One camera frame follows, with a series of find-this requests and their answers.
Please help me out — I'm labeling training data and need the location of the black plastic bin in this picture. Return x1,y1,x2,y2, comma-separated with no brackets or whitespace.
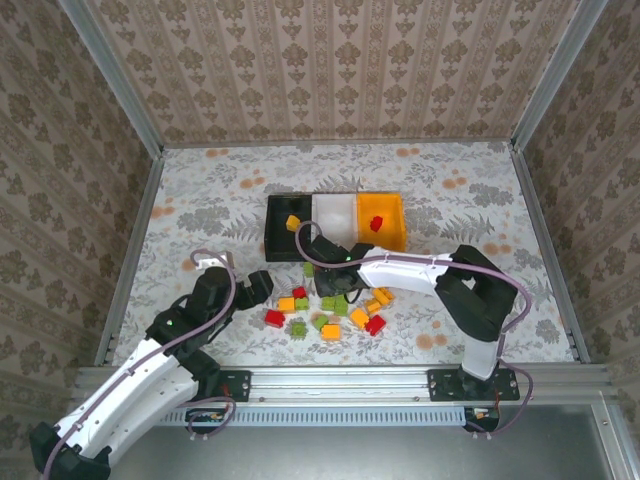
263,193,317,264

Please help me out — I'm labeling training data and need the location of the orange plastic bin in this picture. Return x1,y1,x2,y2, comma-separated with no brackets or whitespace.
355,192,409,254

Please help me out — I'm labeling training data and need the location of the white plastic bin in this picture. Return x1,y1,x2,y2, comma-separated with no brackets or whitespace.
310,191,362,254

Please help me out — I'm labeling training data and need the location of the floral patterned table covering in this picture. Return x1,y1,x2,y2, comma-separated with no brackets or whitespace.
112,142,576,366

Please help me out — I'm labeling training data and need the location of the left base connector board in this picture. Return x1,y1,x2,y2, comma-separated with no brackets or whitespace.
187,407,234,434

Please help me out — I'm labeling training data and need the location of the base connector board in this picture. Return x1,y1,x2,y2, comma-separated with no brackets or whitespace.
463,405,501,434
187,407,234,434

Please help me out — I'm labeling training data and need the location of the grey metal panel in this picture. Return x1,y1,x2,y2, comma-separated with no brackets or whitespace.
74,404,616,480

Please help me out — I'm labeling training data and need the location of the right base connector board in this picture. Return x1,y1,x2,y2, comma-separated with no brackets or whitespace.
463,405,501,434

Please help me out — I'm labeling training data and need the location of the aluminium side rail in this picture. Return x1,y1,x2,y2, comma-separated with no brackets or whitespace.
93,152,167,366
509,142,592,365

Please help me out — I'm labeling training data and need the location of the aluminium mounting rail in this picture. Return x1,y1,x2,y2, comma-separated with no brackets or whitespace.
74,364,614,407

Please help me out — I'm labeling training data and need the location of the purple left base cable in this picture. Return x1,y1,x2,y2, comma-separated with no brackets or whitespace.
185,396,236,442

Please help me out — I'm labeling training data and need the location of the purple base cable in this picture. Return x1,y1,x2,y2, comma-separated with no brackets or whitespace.
185,396,236,442
469,363,535,441

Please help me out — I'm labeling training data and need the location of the grey slotted cable duct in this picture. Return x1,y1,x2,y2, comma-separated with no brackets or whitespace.
144,404,469,427

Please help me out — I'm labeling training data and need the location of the thin aluminium cross rail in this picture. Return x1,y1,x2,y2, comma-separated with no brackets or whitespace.
162,141,516,150

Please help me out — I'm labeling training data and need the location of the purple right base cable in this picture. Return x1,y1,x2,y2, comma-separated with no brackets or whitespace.
469,363,535,441

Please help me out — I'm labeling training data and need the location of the aluminium frame post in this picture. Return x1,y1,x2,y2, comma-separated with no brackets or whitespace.
510,0,610,151
58,0,165,157

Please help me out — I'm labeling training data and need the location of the aluminium corner frame bar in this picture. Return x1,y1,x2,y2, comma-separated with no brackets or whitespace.
592,399,640,480

